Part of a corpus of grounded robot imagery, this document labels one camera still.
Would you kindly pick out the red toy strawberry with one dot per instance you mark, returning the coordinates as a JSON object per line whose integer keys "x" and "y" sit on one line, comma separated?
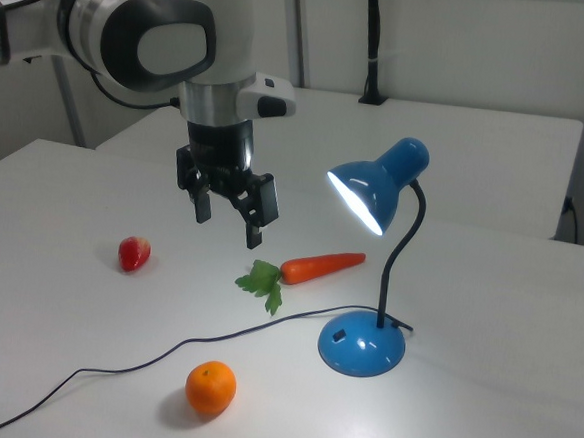
{"x": 134, "y": 254}

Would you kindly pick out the orange tangerine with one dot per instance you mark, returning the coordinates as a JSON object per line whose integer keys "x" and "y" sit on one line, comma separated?
{"x": 210, "y": 386}

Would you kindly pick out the grey metal wall post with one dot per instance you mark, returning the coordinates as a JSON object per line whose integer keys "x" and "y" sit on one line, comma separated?
{"x": 301, "y": 29}
{"x": 72, "y": 103}

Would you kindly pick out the orange toy carrot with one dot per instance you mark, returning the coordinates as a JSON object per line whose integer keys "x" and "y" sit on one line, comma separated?
{"x": 318, "y": 267}

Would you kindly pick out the white background table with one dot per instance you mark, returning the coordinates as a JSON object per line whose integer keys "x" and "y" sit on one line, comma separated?
{"x": 428, "y": 138}

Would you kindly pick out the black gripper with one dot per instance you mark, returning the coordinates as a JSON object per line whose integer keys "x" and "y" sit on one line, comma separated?
{"x": 220, "y": 146}

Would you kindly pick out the blue desk lamp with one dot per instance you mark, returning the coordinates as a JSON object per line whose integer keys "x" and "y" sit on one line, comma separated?
{"x": 363, "y": 347}

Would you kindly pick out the black clamped pole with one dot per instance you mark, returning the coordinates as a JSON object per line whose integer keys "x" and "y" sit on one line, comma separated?
{"x": 374, "y": 34}

